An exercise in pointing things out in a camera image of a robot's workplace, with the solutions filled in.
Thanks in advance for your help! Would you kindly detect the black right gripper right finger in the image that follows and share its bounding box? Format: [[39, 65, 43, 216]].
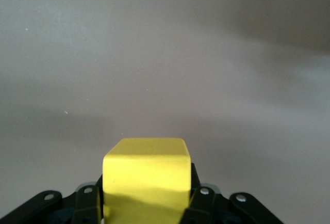
[[180, 163, 283, 224]]

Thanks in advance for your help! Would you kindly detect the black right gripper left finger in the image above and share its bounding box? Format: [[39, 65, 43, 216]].
[[2, 174, 105, 224]]

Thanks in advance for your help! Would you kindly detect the yellow wooden block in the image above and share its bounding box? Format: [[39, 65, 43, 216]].
[[102, 137, 193, 224]]

